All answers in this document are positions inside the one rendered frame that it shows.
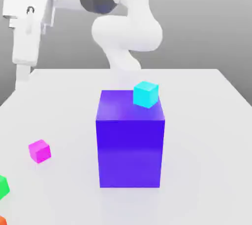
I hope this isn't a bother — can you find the small magenta cube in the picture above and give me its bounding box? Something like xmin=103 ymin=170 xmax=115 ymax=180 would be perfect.
xmin=28 ymin=139 xmax=52 ymax=165

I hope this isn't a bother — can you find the large purple box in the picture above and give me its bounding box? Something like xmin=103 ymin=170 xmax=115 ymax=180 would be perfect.
xmin=95 ymin=89 xmax=165 ymax=189

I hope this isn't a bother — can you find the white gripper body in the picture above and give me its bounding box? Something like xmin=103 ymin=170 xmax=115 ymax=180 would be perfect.
xmin=12 ymin=17 xmax=41 ymax=67

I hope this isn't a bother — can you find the small green cube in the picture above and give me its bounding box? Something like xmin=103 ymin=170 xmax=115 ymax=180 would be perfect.
xmin=0 ymin=175 xmax=11 ymax=200

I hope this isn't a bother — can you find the small cyan cube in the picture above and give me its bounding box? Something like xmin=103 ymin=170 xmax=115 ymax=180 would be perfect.
xmin=132 ymin=81 xmax=159 ymax=109

